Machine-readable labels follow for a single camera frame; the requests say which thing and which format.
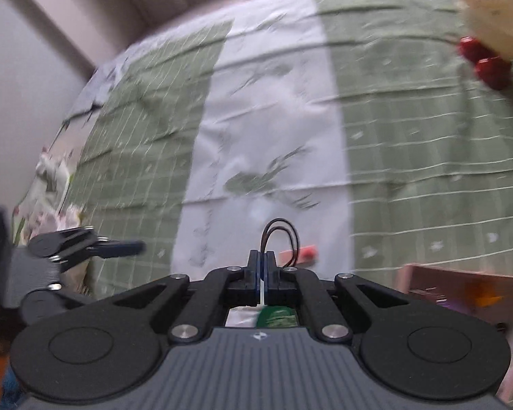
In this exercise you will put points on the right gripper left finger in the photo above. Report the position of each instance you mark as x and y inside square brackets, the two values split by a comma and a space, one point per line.
[211, 299]

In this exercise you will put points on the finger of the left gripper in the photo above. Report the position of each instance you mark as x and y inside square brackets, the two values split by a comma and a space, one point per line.
[63, 243]
[106, 249]

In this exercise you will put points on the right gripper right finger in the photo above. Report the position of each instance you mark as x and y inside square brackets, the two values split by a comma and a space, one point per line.
[302, 290]

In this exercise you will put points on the tag with black loop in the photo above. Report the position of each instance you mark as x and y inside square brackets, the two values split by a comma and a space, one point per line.
[279, 248]

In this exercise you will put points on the red small object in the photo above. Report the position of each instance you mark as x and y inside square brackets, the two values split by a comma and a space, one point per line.
[306, 255]

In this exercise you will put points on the white fringed cloth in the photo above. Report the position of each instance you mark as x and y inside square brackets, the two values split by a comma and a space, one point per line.
[43, 209]

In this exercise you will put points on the orange hair clip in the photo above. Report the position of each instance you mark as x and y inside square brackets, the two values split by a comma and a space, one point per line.
[481, 294]

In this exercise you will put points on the pink cardboard box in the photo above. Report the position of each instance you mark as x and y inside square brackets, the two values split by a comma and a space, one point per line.
[446, 288]

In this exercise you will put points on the cream bowl with red feet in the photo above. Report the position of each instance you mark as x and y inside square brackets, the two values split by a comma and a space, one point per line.
[489, 46]

